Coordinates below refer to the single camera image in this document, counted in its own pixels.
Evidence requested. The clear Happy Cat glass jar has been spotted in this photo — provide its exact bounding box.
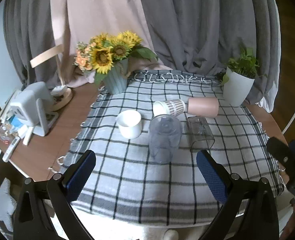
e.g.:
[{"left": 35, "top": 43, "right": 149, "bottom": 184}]
[{"left": 148, "top": 114, "right": 183, "bottom": 164}]

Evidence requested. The clear square glass cup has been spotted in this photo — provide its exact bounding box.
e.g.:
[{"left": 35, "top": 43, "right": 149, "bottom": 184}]
[{"left": 187, "top": 116, "right": 215, "bottom": 153}]

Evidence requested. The pink plastic cup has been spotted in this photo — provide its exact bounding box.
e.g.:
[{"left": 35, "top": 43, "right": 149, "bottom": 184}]
[{"left": 187, "top": 97, "right": 219, "bottom": 118}]

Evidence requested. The white cylindrical cup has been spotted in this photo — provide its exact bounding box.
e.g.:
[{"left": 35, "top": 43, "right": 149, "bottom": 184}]
[{"left": 116, "top": 109, "right": 142, "bottom": 139}]

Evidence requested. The plaid paper cup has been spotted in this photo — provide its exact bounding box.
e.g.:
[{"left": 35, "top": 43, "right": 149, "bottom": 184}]
[{"left": 152, "top": 99, "right": 186, "bottom": 116}]

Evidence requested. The white remote control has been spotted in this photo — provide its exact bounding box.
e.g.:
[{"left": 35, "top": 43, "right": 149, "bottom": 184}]
[{"left": 2, "top": 137, "right": 20, "bottom": 163}]

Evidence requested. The green plant in white pot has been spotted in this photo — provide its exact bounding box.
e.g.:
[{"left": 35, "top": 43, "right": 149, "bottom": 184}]
[{"left": 215, "top": 45, "right": 268, "bottom": 107}]

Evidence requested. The white desktop appliance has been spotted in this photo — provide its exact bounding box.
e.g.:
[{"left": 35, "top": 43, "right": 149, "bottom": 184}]
[{"left": 10, "top": 82, "right": 58, "bottom": 137}]

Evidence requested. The plaid grey white tablecloth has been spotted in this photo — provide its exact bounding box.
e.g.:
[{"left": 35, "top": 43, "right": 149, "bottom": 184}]
[{"left": 60, "top": 70, "right": 285, "bottom": 227}]

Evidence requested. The wooden desk lamp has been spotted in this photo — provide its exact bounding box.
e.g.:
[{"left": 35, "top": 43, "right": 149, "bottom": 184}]
[{"left": 30, "top": 44, "right": 73, "bottom": 112}]

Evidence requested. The grey curtain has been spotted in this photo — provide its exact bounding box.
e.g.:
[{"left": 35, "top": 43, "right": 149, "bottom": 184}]
[{"left": 4, "top": 0, "right": 281, "bottom": 112}]

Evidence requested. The sunflower bouquet in blue pot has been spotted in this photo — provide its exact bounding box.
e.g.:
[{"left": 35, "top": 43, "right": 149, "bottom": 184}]
[{"left": 74, "top": 30, "right": 158, "bottom": 94}]

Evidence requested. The beige curtain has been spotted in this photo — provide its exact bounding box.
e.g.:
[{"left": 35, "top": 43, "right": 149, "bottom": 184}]
[{"left": 50, "top": 0, "right": 160, "bottom": 88}]

